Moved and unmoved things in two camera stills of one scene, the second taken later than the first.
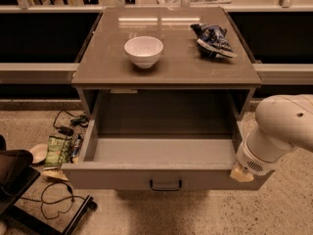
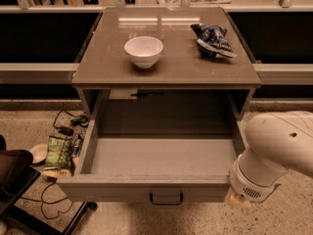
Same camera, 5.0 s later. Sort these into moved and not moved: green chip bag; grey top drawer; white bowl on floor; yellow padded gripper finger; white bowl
Moved: grey top drawer; yellow padded gripper finger
Not moved: white bowl on floor; green chip bag; white bowl
